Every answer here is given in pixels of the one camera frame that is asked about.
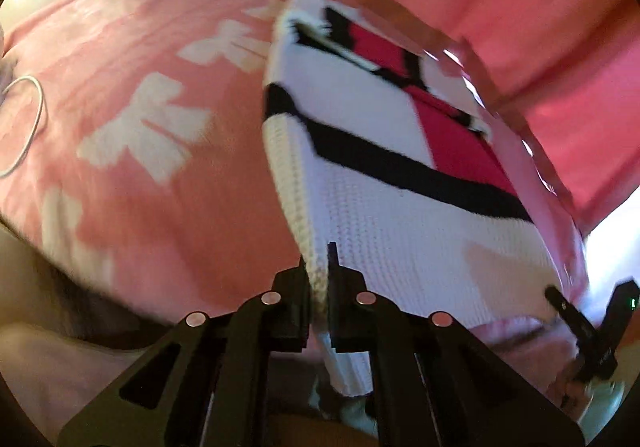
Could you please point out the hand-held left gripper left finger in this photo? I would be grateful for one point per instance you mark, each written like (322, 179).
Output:
(292, 299)

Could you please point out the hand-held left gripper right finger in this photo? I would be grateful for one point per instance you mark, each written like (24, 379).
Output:
(340, 299)

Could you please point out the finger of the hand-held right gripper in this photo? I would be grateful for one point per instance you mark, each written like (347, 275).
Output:
(570, 314)

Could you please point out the white knitted sweater black red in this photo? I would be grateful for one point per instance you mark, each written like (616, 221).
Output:
(400, 207)

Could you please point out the pink blanket with white bows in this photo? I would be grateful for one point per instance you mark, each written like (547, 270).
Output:
(150, 137)

